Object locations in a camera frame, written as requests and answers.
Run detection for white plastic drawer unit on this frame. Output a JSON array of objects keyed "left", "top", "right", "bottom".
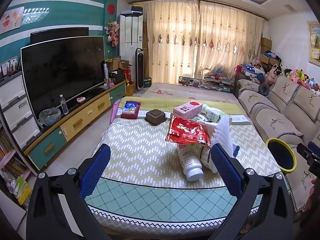
[{"left": 0, "top": 71, "right": 42, "bottom": 150}]

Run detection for glass coffee table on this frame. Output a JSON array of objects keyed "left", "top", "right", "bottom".
[{"left": 178, "top": 75, "right": 235, "bottom": 93}]

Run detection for yellow rimmed trash bin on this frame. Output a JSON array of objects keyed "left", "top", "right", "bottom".
[{"left": 265, "top": 138, "right": 297, "bottom": 173}]

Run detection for white bottle with green label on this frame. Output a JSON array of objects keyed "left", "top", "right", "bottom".
[{"left": 197, "top": 104, "right": 229, "bottom": 123}]

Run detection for large curved television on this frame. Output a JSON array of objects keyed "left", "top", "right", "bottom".
[{"left": 20, "top": 36, "right": 105, "bottom": 117}]

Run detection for wall poster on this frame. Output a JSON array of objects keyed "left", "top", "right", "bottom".
[{"left": 0, "top": 6, "right": 25, "bottom": 34}]

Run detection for pink strawberry milk carton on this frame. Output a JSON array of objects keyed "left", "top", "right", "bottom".
[{"left": 173, "top": 100, "right": 203, "bottom": 119}]

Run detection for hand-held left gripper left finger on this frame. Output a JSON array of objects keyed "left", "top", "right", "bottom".
[{"left": 26, "top": 144, "right": 118, "bottom": 240}]

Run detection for yellow and teal television cabinet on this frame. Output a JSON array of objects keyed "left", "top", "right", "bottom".
[{"left": 24, "top": 79, "right": 127, "bottom": 170}]

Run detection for pile of plush toys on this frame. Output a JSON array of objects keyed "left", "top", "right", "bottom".
[{"left": 262, "top": 62, "right": 320, "bottom": 92}]

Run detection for hanging flower decoration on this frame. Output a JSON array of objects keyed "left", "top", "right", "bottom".
[{"left": 104, "top": 17, "right": 120, "bottom": 47}]

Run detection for framed wall picture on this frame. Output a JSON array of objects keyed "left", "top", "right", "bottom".
[{"left": 306, "top": 21, "right": 320, "bottom": 67}]

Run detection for red foil bag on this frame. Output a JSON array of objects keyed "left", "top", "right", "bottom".
[{"left": 165, "top": 115, "right": 212, "bottom": 147}]

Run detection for boxes atop air conditioner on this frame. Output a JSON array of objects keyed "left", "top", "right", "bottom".
[{"left": 131, "top": 2, "right": 144, "bottom": 14}]

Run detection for red tray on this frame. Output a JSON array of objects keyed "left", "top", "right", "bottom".
[{"left": 120, "top": 101, "right": 141, "bottom": 119}]

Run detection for stack of cardboard boxes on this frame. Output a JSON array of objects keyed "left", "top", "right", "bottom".
[{"left": 260, "top": 34, "right": 280, "bottom": 65}]

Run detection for white labelled plastic bottle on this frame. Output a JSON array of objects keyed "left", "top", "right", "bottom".
[{"left": 200, "top": 145, "right": 220, "bottom": 173}]

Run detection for blue tissue pack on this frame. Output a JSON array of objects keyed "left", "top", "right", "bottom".
[{"left": 124, "top": 101, "right": 139, "bottom": 115}]

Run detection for white capped plastic bottle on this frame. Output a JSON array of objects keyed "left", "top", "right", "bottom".
[{"left": 176, "top": 144, "right": 203, "bottom": 182}]

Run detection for clear water bottle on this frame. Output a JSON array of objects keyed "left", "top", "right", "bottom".
[{"left": 59, "top": 94, "right": 69, "bottom": 115}]

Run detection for beige sofa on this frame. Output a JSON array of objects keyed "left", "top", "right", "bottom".
[{"left": 234, "top": 75, "right": 320, "bottom": 213}]

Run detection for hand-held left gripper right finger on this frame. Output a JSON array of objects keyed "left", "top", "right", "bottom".
[{"left": 205, "top": 144, "right": 294, "bottom": 240}]

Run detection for white standing air conditioner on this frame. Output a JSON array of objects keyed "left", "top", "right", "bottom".
[{"left": 119, "top": 11, "right": 144, "bottom": 90}]

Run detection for beige embroidered curtain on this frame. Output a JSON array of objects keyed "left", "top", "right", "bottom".
[
  {"left": 142, "top": 0, "right": 200, "bottom": 85},
  {"left": 197, "top": 1, "right": 264, "bottom": 83}
]

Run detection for person's right hand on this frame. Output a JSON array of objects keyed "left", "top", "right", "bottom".
[{"left": 309, "top": 178, "right": 320, "bottom": 207}]

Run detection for open cardboard boxes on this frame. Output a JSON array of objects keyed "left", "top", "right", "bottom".
[{"left": 105, "top": 56, "right": 133, "bottom": 80}]

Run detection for blue starry bag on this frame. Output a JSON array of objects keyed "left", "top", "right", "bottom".
[{"left": 241, "top": 64, "right": 265, "bottom": 78}]

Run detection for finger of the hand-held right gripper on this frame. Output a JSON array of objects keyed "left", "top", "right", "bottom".
[{"left": 297, "top": 143, "right": 316, "bottom": 163}]

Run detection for floral beige mat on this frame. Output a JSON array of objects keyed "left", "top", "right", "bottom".
[{"left": 139, "top": 81, "right": 238, "bottom": 103}]

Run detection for brown plastic container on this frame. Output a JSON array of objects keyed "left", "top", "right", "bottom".
[{"left": 145, "top": 109, "right": 167, "bottom": 127}]

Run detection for black tower fan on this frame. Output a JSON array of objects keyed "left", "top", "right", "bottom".
[{"left": 135, "top": 48, "right": 146, "bottom": 94}]

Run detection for framed photos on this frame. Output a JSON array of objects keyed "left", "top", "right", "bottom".
[{"left": 0, "top": 56, "right": 19, "bottom": 78}]

